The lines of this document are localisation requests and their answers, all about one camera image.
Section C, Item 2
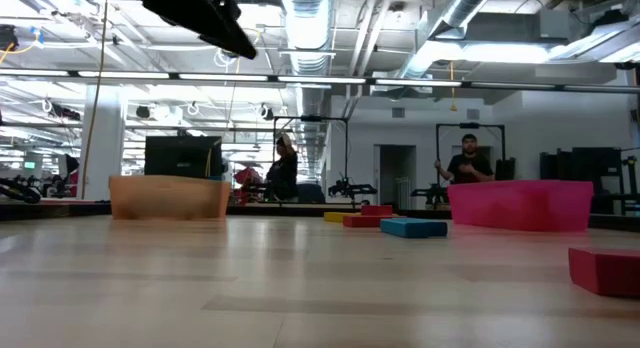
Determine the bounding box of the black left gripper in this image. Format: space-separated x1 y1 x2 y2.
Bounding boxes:
142 0 258 60

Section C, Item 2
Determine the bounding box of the orange plastic bin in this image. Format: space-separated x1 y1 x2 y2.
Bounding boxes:
108 174 233 220

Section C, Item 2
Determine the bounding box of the yellow wooden block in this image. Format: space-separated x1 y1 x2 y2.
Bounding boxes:
322 211 362 224

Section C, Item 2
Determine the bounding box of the red wooden block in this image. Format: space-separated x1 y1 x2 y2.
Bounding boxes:
359 204 395 217
342 215 401 228
568 246 640 298

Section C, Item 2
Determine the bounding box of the blue wooden block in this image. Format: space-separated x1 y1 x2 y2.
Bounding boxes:
379 217 449 239

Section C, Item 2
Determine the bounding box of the red plastic bin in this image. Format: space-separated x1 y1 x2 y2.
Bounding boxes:
447 179 595 233

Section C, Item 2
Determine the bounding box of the long overhead light bar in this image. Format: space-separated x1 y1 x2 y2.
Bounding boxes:
0 67 640 95

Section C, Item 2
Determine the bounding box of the black monitor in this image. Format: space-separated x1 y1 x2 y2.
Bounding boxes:
144 135 224 182

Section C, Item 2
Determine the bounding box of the red background object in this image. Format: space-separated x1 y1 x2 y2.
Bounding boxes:
233 166 266 204

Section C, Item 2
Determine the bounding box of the person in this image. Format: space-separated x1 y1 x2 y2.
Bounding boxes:
264 132 300 202
433 133 496 185

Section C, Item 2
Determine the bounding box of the white column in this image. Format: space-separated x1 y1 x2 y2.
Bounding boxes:
79 83 127 199

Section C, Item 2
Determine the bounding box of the dark blue office chair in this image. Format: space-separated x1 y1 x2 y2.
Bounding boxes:
295 182 327 205

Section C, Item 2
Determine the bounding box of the black ceiling device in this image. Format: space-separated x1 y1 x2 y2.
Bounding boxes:
0 23 20 53

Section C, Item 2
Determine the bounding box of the white radiator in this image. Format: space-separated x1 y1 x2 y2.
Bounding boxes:
395 177 414 212

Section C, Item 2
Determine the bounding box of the background black box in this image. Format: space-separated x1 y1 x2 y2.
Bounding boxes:
494 157 517 182

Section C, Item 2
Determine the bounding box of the black cabinet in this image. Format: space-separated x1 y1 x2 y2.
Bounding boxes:
538 146 624 214

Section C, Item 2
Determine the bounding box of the black stand with yellow part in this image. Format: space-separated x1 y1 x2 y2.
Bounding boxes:
619 155 640 214

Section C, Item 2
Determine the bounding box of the wide silver ventilation duct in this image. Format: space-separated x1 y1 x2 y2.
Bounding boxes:
278 0 336 154

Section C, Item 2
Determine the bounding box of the black metal rig frame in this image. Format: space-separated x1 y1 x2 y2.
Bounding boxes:
271 114 351 205
434 121 507 202

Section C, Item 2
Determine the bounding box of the hanging yellow cable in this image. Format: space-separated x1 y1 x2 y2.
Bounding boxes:
79 0 111 200

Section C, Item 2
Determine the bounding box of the slanted silver ventilation duct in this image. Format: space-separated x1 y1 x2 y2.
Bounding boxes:
399 0 501 79

